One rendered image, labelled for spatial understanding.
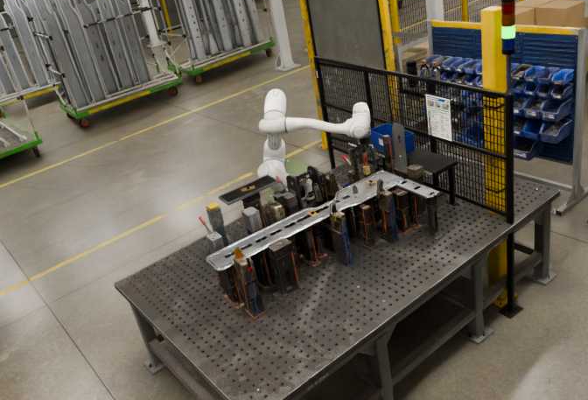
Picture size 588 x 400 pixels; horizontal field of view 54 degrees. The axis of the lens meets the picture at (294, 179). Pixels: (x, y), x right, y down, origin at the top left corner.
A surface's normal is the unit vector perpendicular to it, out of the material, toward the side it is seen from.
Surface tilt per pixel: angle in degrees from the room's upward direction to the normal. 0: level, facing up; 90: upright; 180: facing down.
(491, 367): 0
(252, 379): 0
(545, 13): 90
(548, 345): 0
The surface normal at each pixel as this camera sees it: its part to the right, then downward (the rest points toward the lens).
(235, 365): -0.17, -0.88
